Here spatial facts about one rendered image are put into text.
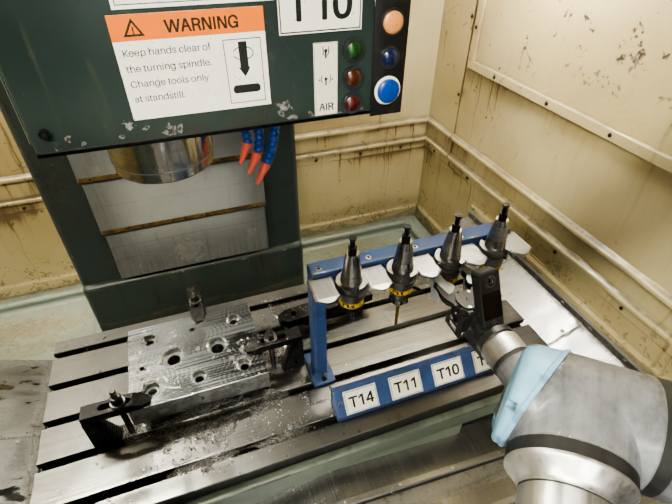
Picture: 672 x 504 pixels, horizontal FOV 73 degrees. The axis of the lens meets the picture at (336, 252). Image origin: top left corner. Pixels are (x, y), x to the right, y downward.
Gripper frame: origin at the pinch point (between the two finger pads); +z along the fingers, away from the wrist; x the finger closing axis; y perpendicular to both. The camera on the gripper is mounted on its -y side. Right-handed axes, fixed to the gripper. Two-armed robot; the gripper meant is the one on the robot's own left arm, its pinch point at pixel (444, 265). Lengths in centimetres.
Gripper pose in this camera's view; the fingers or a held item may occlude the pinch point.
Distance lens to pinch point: 99.7
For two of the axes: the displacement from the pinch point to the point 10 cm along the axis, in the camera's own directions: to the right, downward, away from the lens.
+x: 9.4, -2.1, 2.7
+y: -0.2, 7.6, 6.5
